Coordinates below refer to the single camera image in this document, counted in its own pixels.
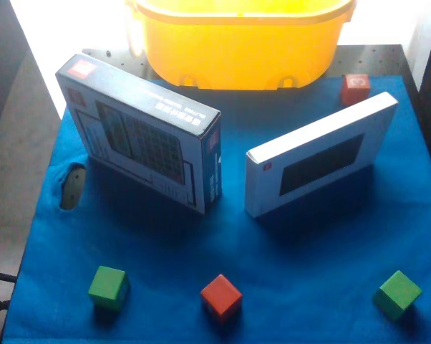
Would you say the blue cloth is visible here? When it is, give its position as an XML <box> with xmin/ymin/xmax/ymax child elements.
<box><xmin>2</xmin><ymin>75</ymin><xmax>431</xmax><ymax>344</ymax></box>

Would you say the white product box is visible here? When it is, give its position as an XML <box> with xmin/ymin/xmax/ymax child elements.
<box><xmin>244</xmin><ymin>91</ymin><xmax>399</xmax><ymax>219</ymax></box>

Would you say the green cube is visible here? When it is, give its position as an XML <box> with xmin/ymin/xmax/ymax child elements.
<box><xmin>87</xmin><ymin>265</ymin><xmax>130</xmax><ymax>312</ymax></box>
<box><xmin>372</xmin><ymin>269</ymin><xmax>423</xmax><ymax>321</ymax></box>

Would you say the plain red cube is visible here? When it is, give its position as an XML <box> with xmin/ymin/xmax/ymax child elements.
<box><xmin>200</xmin><ymin>274</ymin><xmax>243</xmax><ymax>325</ymax></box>

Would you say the yellow plastic bin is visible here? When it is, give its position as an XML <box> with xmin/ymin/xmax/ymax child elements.
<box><xmin>125</xmin><ymin>0</ymin><xmax>357</xmax><ymax>91</ymax></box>

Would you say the red cube with white print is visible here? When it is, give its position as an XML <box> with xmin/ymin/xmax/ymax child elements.
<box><xmin>339</xmin><ymin>74</ymin><xmax>372</xmax><ymax>106</ymax></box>

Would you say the dark blue product box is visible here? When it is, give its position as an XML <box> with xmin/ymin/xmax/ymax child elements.
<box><xmin>56</xmin><ymin>53</ymin><xmax>223</xmax><ymax>216</ymax></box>

